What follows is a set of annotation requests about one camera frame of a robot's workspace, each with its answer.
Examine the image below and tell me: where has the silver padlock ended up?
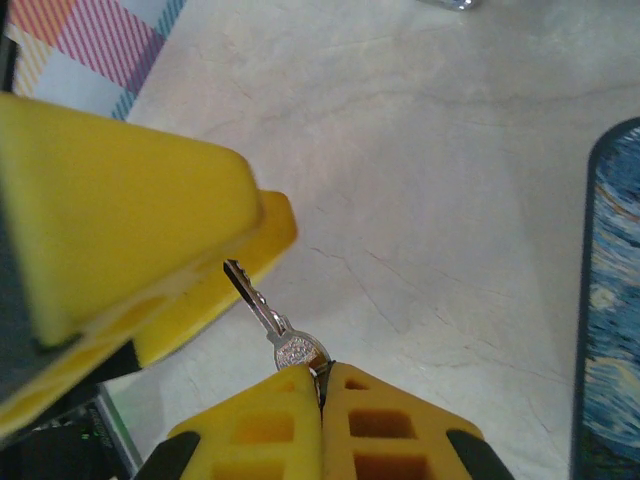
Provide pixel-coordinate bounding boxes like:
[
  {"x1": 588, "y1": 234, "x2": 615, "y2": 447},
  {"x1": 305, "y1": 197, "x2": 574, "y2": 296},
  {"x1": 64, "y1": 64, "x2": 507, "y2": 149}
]
[{"x1": 418, "y1": 0, "x2": 479, "y2": 13}]

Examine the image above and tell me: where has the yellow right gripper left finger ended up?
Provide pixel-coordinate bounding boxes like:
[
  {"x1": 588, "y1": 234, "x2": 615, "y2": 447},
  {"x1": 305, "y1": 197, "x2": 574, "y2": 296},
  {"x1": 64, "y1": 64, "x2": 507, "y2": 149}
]
[{"x1": 133, "y1": 363, "x2": 324, "y2": 480}]

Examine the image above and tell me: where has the starry night print mat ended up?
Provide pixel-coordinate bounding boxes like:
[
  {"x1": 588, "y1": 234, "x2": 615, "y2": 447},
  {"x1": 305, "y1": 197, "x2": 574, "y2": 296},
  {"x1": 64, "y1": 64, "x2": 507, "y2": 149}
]
[{"x1": 569, "y1": 117, "x2": 640, "y2": 480}]

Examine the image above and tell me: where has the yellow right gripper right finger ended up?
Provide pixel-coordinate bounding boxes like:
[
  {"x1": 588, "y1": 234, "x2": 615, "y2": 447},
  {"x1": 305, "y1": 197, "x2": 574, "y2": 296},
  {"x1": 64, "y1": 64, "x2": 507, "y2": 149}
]
[{"x1": 319, "y1": 360, "x2": 516, "y2": 480}]

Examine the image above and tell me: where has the silver key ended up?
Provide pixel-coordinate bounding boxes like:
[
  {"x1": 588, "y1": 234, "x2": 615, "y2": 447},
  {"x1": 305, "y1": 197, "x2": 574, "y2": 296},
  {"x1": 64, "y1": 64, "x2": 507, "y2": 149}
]
[{"x1": 222, "y1": 258, "x2": 332, "y2": 377}]

